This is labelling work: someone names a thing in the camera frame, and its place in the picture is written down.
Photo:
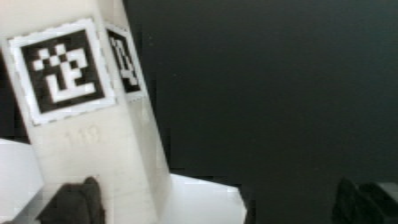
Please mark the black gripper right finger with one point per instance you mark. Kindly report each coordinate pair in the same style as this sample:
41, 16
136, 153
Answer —
366, 203

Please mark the white leg with tag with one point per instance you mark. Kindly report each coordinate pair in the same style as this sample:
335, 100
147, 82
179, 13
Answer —
76, 79

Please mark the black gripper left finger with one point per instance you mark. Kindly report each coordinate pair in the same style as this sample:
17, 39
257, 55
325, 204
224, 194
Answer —
74, 205

